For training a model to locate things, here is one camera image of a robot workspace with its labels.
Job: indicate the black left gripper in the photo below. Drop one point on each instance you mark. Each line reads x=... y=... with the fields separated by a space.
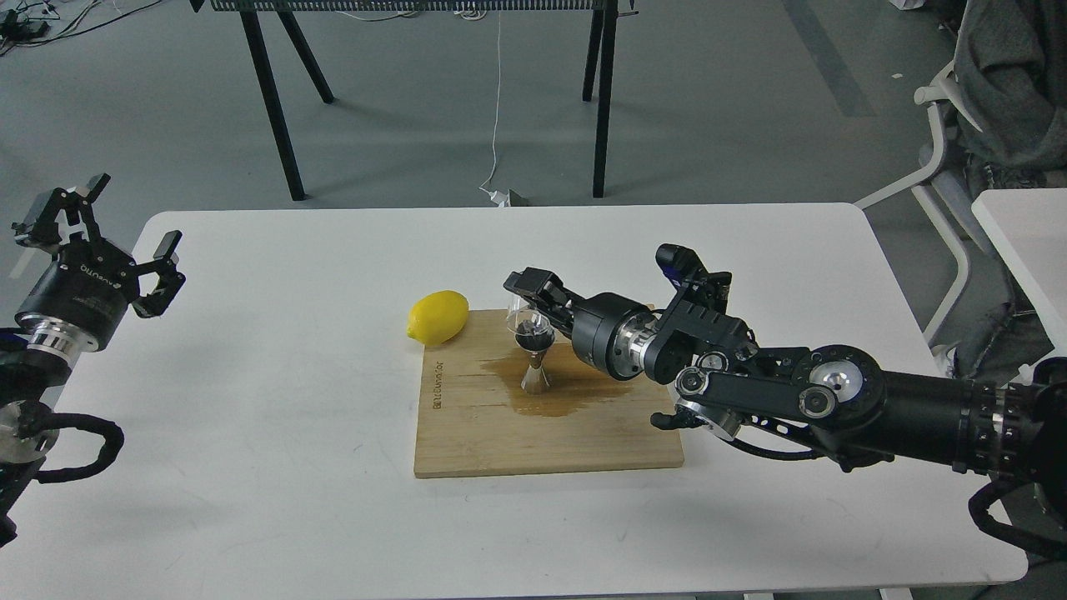
x=80 y=286

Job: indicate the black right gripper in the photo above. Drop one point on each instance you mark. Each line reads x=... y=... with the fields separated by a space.
x=607 y=331

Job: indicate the small clear glass cup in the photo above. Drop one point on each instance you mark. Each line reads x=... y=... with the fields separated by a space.
x=531 y=330

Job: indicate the steel double jigger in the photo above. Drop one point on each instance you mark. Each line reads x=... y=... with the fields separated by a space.
x=535 y=380

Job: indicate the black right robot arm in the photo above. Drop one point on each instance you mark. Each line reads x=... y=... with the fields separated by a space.
x=835 y=401

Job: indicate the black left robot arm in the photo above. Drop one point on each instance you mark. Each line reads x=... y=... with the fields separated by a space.
x=33 y=362

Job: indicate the yellow lemon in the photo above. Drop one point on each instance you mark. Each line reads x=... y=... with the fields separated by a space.
x=437 y=317

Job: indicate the wooden cutting board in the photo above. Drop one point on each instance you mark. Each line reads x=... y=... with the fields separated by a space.
x=474 y=419

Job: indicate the white office chair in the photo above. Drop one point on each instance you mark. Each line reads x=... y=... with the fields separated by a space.
x=940 y=188

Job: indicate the white side table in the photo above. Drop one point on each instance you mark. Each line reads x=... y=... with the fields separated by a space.
x=1028 y=229

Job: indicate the person in grey hoodie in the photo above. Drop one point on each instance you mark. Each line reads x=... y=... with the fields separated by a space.
x=1009 y=64

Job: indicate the black metal table frame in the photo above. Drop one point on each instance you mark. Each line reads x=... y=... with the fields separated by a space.
x=355 y=55

